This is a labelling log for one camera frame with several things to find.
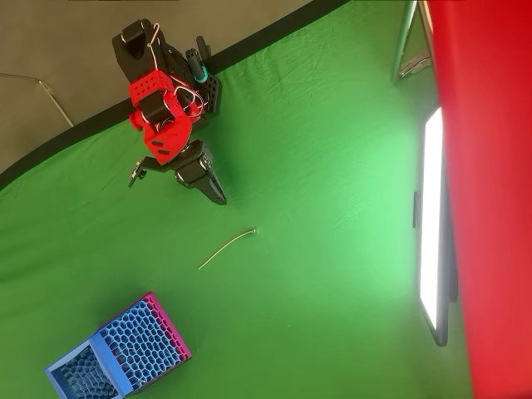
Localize thin white stick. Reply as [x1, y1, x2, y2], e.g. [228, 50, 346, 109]
[198, 228, 258, 270]

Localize blue and magenta mesh basket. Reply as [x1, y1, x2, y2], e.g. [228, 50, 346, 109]
[44, 291, 192, 399]

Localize green cloth with black edge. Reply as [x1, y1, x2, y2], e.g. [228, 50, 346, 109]
[0, 0, 475, 399]

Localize screwdriver with teal collar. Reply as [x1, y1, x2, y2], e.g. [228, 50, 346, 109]
[185, 48, 208, 83]

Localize thin chrome rod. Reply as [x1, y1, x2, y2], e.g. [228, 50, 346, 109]
[0, 72, 75, 128]

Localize black monitor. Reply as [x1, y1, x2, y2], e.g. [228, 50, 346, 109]
[412, 106, 458, 347]

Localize chrome tube stand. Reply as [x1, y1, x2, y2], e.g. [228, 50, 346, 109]
[390, 0, 434, 84]

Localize red blurred clamp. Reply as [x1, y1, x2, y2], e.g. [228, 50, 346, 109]
[424, 0, 532, 399]

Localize small black gripper camera mount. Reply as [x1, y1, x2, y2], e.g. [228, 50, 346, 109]
[126, 155, 175, 188]

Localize red white wrist cable loop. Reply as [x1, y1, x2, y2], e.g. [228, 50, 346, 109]
[172, 77, 206, 118]

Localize red white elbow cable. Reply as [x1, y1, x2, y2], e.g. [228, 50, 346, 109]
[146, 22, 161, 64]

